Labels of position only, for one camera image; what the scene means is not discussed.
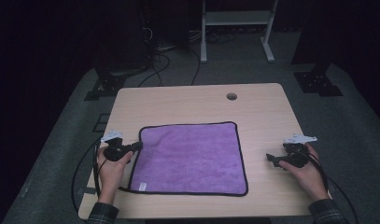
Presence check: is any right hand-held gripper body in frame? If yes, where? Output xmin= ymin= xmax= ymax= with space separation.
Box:
xmin=281 ymin=133 xmax=318 ymax=170

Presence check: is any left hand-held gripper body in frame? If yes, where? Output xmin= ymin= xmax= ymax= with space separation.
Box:
xmin=100 ymin=130 xmax=134 ymax=162

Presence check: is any purple microfibre cloth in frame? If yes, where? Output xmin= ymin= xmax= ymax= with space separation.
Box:
xmin=118 ymin=120 xmax=249 ymax=198

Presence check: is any person's left hand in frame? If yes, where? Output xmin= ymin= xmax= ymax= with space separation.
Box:
xmin=96 ymin=146 xmax=134 ymax=205

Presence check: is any person's right hand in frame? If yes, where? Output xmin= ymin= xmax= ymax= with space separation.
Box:
xmin=277 ymin=144 xmax=331 ymax=203

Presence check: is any grey tape strip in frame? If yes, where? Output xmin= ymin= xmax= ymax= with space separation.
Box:
xmin=77 ymin=186 xmax=98 ymax=196

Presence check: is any black stand base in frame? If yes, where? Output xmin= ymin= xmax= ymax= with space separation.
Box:
xmin=291 ymin=60 xmax=345 ymax=98
xmin=84 ymin=63 xmax=148 ymax=102

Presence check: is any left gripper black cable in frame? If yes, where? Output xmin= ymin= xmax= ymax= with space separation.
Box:
xmin=91 ymin=141 xmax=117 ymax=199

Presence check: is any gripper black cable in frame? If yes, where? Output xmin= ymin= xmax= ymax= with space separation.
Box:
xmin=91 ymin=141 xmax=117 ymax=199
xmin=298 ymin=146 xmax=361 ymax=224

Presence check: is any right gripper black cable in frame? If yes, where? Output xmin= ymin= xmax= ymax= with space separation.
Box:
xmin=298 ymin=146 xmax=361 ymax=224

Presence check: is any black floor cable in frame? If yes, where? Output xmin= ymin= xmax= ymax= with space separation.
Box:
xmin=137 ymin=50 xmax=172 ymax=88
xmin=70 ymin=136 xmax=102 ymax=223

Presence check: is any white metal stand frame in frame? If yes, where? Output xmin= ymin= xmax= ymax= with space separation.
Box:
xmin=200 ymin=0 xmax=279 ymax=64

